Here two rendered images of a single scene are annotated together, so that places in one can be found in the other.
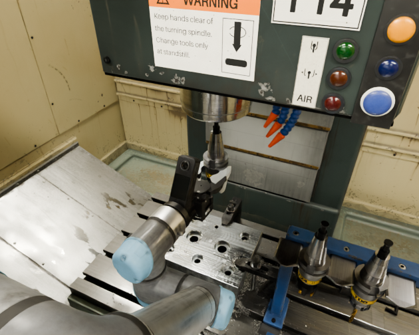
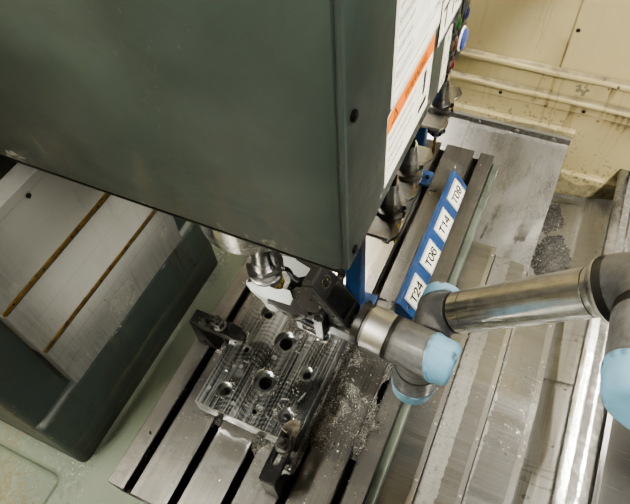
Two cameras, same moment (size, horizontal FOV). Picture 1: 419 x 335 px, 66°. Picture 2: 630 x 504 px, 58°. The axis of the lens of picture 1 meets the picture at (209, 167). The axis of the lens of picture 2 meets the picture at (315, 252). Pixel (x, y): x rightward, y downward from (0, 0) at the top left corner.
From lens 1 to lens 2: 0.82 m
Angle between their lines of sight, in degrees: 59
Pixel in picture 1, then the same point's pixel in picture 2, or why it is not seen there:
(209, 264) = (316, 357)
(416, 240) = not seen: hidden behind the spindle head
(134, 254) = (450, 345)
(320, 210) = (189, 231)
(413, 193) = not seen: hidden behind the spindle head
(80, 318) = not seen: outside the picture
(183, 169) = (328, 286)
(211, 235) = (264, 356)
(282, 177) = (146, 252)
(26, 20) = not seen: outside the picture
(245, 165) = (105, 301)
